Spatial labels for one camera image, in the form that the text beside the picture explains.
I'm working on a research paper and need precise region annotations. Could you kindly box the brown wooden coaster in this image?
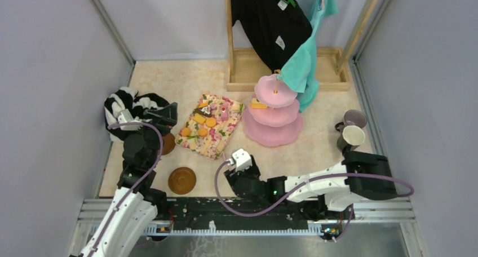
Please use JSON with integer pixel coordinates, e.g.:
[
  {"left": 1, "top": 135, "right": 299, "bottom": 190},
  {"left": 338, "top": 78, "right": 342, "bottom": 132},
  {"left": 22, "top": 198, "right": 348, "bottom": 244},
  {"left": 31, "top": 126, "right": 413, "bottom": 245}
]
[
  {"left": 168, "top": 167, "right": 197, "bottom": 195},
  {"left": 161, "top": 133, "right": 176, "bottom": 156}
]

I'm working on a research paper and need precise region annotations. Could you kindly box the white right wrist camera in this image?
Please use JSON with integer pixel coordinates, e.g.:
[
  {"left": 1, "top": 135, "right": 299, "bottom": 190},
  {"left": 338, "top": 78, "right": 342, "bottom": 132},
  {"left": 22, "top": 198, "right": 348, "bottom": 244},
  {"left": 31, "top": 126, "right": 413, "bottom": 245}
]
[{"left": 228, "top": 148, "right": 253, "bottom": 171}]

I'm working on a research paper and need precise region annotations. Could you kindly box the teal t-shirt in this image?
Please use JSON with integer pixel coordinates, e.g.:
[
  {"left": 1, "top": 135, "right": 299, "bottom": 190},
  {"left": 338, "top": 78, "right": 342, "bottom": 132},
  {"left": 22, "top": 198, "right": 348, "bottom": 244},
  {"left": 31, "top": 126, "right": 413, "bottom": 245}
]
[{"left": 278, "top": 0, "right": 338, "bottom": 112}]

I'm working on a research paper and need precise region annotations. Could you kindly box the black t-shirt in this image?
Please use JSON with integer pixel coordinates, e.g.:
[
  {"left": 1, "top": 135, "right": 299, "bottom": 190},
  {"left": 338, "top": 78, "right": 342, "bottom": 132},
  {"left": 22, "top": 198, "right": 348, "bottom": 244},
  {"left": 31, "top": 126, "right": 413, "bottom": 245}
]
[{"left": 231, "top": 0, "right": 312, "bottom": 71}]

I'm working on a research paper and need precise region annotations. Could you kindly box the rectangular yellow biscuit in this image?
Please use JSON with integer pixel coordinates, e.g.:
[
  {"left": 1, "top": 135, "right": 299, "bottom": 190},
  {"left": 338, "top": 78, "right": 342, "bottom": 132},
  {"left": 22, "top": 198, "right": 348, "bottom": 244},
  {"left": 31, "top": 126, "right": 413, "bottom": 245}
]
[{"left": 193, "top": 113, "right": 207, "bottom": 125}]

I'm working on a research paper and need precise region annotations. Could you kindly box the pink three-tier cake stand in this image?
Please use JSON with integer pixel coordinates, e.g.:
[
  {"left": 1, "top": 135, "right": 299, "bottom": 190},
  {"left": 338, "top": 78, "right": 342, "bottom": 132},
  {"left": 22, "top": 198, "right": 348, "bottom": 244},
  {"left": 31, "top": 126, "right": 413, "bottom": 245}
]
[{"left": 242, "top": 71, "right": 303, "bottom": 148}]

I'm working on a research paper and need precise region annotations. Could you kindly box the round smooth biscuit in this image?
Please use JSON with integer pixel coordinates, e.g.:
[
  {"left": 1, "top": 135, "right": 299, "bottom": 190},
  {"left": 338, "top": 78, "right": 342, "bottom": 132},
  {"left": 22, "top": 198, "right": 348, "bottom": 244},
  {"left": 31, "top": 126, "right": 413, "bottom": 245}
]
[{"left": 197, "top": 128, "right": 209, "bottom": 137}]

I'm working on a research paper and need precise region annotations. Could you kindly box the floral serving tray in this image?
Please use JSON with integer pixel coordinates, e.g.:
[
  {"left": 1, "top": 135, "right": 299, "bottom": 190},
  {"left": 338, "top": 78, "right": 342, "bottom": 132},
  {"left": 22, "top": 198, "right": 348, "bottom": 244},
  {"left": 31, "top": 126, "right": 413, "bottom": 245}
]
[{"left": 175, "top": 92, "right": 246, "bottom": 159}]

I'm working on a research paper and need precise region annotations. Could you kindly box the flower shaped biscuit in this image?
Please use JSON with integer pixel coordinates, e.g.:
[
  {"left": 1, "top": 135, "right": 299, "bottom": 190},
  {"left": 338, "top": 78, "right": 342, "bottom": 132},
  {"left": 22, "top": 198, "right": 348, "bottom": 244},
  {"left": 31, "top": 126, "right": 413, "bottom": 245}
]
[{"left": 180, "top": 127, "right": 191, "bottom": 137}]

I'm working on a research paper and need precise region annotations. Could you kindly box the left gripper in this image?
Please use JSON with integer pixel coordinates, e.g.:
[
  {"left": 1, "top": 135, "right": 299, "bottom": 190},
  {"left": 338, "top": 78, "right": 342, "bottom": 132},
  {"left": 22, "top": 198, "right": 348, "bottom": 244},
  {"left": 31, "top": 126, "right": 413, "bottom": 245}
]
[{"left": 131, "top": 103, "right": 178, "bottom": 166}]

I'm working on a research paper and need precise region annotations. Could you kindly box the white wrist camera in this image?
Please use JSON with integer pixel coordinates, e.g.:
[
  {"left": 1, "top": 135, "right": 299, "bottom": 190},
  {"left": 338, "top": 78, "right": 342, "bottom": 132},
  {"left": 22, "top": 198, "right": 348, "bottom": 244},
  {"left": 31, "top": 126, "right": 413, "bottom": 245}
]
[
  {"left": 228, "top": 148, "right": 253, "bottom": 171},
  {"left": 117, "top": 109, "right": 141, "bottom": 131}
]

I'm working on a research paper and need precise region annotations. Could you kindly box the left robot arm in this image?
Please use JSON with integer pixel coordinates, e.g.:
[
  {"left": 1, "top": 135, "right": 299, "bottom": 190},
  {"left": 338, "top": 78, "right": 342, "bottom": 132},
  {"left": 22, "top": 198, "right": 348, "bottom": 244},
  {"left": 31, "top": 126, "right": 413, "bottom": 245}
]
[{"left": 78, "top": 102, "right": 178, "bottom": 256}]

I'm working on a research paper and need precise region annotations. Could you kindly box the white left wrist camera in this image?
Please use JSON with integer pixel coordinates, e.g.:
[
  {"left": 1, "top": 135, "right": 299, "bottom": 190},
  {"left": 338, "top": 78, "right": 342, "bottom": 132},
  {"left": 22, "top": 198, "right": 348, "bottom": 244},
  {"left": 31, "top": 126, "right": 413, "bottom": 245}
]
[{"left": 117, "top": 109, "right": 141, "bottom": 131}]

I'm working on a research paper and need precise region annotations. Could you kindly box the purple mug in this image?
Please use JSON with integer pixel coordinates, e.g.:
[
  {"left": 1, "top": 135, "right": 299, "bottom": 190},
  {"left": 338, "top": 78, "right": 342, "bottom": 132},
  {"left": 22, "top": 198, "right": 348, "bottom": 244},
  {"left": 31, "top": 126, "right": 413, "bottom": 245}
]
[{"left": 335, "top": 109, "right": 368, "bottom": 132}]

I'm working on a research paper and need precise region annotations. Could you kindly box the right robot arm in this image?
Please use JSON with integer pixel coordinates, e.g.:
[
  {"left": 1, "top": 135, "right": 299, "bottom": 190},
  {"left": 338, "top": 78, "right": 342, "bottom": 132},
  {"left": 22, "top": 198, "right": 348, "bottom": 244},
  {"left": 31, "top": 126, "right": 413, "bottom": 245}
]
[{"left": 224, "top": 149, "right": 399, "bottom": 219}]

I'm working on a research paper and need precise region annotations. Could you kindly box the black and white striped cloth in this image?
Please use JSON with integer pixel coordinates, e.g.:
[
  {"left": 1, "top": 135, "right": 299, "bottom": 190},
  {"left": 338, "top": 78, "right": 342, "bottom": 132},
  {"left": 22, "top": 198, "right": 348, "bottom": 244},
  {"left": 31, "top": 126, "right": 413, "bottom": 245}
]
[{"left": 104, "top": 87, "right": 170, "bottom": 142}]

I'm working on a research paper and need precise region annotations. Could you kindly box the chocolate cake slice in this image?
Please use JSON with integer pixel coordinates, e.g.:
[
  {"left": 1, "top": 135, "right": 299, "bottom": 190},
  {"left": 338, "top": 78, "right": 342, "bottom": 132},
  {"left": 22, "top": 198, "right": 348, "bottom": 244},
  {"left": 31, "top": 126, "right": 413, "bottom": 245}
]
[{"left": 194, "top": 105, "right": 212, "bottom": 118}]

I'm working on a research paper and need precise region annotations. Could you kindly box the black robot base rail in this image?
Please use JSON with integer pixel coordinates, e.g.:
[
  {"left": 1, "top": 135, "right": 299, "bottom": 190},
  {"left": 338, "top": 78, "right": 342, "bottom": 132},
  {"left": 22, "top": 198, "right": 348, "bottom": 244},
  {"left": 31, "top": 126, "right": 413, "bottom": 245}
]
[{"left": 144, "top": 197, "right": 355, "bottom": 241}]

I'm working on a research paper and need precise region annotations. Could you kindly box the round ridged biscuit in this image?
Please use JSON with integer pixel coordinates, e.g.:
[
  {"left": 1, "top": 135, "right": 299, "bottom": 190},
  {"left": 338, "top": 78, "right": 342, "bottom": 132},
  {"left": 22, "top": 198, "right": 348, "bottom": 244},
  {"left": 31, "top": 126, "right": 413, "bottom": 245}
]
[{"left": 205, "top": 117, "right": 217, "bottom": 128}]

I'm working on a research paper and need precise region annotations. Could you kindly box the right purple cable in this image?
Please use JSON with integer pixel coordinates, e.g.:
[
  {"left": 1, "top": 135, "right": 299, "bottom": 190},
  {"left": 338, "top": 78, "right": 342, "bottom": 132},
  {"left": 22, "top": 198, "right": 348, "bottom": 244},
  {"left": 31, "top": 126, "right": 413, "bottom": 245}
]
[{"left": 214, "top": 159, "right": 415, "bottom": 243}]

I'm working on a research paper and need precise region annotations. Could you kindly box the yellow cake slice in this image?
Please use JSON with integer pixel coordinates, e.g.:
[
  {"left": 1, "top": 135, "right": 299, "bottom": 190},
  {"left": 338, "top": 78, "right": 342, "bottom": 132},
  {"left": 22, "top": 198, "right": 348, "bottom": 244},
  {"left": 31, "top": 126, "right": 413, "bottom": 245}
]
[{"left": 250, "top": 98, "right": 268, "bottom": 109}]

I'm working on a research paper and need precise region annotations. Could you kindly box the pink cake slice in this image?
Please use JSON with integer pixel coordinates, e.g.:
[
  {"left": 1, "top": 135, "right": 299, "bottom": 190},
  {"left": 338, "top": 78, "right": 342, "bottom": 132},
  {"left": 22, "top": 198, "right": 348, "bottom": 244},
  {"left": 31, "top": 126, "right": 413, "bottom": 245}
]
[{"left": 220, "top": 106, "right": 229, "bottom": 121}]

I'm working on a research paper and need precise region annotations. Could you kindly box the grey mug with white interior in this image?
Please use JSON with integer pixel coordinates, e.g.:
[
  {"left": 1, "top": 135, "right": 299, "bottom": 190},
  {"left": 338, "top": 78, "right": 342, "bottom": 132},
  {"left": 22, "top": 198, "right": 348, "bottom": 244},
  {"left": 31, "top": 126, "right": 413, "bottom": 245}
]
[{"left": 337, "top": 125, "right": 366, "bottom": 154}]

